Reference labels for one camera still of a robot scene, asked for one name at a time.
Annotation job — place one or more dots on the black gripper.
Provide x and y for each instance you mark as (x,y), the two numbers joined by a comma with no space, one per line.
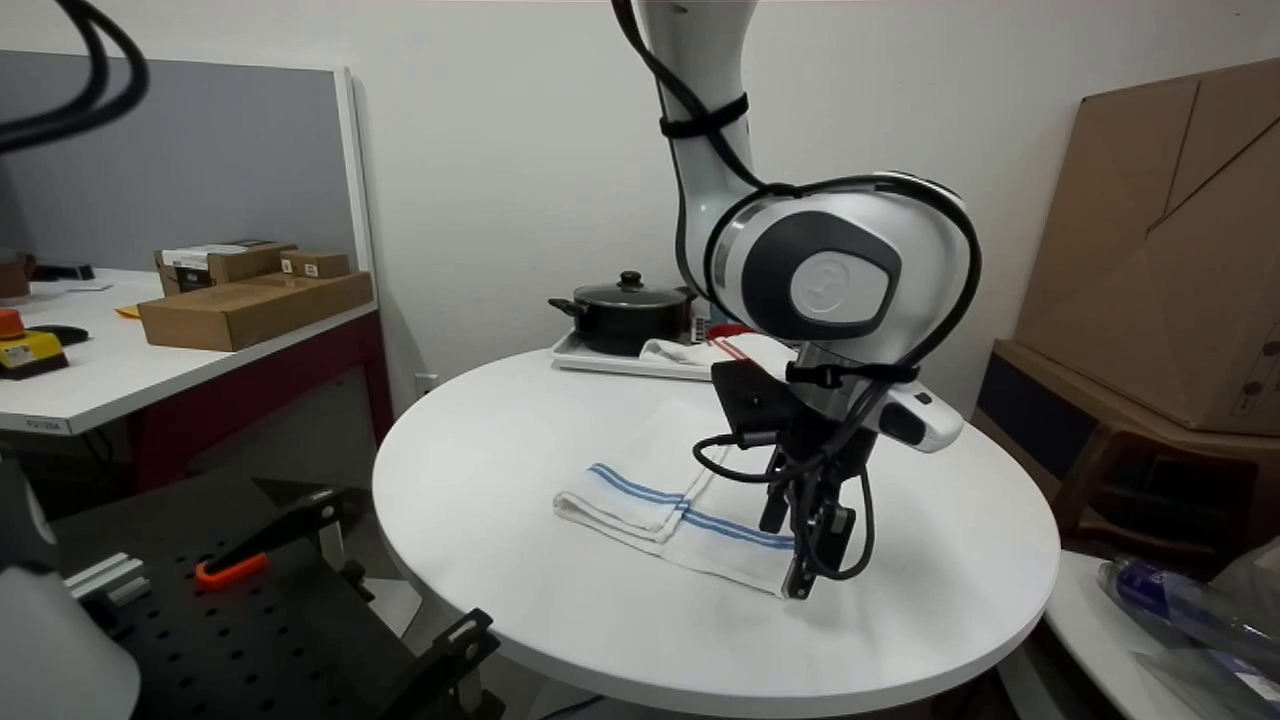
(814,465)

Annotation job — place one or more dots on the white towel with blue stripes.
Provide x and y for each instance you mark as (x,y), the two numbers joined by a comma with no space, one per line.
(626,485)

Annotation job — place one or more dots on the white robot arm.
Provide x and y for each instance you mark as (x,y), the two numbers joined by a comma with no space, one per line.
(825,264)

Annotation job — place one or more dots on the white robot base shell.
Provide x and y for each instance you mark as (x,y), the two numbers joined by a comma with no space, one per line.
(54,652)

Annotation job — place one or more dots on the white rectangular tray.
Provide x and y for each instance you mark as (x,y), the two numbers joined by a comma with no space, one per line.
(601,360)

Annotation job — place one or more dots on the black pot with lid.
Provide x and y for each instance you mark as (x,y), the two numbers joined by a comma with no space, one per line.
(623,321)

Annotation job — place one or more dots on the clear plastic bag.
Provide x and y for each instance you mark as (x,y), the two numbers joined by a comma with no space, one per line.
(1201,622)

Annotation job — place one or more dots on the large brown cardboard box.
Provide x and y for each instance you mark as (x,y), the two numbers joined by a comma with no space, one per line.
(1175,264)

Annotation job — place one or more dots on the black perforated breadboard table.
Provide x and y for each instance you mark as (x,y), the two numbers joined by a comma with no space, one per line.
(254,652)

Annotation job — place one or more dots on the small closed cardboard box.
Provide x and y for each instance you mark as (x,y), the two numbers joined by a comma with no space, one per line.
(319,264)

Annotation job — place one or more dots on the flat brown cardboard box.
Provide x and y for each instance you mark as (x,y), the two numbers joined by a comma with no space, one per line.
(254,309)

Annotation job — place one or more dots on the small open cardboard box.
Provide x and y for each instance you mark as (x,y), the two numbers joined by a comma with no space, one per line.
(240,260)

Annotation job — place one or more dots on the grey partition panel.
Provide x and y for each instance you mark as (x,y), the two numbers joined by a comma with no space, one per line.
(226,175)

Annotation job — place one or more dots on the silver aluminium profile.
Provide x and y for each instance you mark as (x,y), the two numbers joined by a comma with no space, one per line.
(106,577)

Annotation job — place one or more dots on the white desk with maroon side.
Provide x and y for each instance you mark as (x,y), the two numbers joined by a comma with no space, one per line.
(121,373)

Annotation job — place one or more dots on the yellow and black device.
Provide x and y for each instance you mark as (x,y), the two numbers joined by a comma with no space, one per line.
(30,355)

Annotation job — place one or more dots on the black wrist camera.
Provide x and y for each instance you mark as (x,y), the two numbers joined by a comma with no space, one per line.
(744,396)

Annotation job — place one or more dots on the black metal bracket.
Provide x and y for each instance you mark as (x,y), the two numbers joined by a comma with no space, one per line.
(452,663)

